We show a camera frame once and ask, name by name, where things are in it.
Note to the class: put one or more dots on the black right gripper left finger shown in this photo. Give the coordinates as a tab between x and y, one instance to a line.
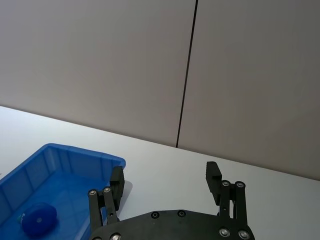
110	200

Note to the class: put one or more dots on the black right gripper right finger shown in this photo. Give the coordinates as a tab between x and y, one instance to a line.
225	195

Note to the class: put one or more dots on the blue plastic bin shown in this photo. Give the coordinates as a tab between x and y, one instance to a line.
50	187

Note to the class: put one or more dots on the blue round cap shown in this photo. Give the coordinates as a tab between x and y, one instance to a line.
38	219

